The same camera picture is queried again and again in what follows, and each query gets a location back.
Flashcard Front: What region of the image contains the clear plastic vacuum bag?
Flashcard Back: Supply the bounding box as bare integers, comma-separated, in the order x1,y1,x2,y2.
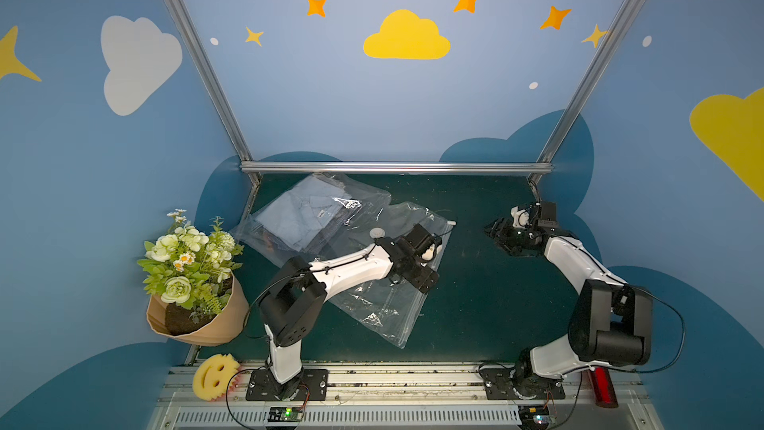
231,174,454,348

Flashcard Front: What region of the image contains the light blue shirt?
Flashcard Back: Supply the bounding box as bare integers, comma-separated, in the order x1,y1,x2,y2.
254,175,362,252

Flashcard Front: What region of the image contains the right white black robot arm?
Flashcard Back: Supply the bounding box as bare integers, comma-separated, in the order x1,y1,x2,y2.
485,219,654,397

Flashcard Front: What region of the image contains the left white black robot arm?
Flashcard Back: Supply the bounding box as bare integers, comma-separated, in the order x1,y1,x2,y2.
255,225,443,385

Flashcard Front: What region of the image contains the white vacuum bag valve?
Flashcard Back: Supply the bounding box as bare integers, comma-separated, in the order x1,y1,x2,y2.
369,227,386,239

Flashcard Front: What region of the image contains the right green circuit board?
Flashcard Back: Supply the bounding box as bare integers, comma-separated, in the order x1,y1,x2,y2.
518,406,553,430

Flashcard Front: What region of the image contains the green circuit board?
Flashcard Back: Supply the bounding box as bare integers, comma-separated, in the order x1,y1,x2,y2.
518,406,553,430
267,407,304,423

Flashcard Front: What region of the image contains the red spray bottle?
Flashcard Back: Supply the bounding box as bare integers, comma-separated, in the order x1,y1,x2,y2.
588,366,619,409

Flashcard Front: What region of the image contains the left green circuit board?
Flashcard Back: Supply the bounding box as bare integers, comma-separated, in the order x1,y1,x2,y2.
267,407,304,423

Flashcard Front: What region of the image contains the flower bouquet in paper wrap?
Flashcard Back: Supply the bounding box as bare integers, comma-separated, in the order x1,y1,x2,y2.
137,209,249,346

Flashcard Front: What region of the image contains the yellow smiley face sponge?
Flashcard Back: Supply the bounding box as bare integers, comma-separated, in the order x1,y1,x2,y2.
192,354,241,401

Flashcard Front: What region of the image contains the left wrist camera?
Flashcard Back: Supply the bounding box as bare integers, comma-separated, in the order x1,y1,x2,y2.
405,224,443,263

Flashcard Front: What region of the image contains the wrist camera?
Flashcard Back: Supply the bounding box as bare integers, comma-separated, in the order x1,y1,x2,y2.
511,201,559,229
405,224,443,263

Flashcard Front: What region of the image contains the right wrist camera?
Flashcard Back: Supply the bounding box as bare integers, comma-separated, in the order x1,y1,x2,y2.
511,201,559,229

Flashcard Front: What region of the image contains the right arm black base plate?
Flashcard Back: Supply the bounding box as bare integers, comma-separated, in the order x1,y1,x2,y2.
477,366,566,400

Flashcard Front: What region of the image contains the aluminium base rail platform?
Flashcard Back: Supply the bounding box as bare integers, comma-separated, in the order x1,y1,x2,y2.
147,360,663,429

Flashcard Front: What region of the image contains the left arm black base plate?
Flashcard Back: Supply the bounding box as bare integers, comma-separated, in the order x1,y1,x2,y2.
246,366,328,402

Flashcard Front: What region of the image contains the horizontal aluminium frame rail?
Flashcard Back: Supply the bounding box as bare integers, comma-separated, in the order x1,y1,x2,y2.
240,161,553,175

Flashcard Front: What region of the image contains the right aluminium frame post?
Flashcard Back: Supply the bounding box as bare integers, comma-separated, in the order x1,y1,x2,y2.
528,0,647,186

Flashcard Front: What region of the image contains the aluminium frame post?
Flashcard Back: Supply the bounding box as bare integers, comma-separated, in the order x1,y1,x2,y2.
163,0,252,164
528,0,647,186

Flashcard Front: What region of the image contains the left aluminium frame post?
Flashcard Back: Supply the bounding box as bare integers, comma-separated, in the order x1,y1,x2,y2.
163,0,252,164

